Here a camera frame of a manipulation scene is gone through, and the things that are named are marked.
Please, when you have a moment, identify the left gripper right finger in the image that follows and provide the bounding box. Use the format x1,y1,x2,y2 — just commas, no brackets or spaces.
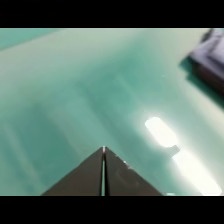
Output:
104,146,164,196

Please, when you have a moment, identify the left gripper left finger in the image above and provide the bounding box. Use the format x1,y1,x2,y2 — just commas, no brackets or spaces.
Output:
41,146,104,196

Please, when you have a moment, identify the black garment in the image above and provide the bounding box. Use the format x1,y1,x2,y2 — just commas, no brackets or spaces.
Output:
190,59,224,98

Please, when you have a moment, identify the blue garment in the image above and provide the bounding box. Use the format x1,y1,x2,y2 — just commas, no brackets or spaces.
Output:
188,28,224,84

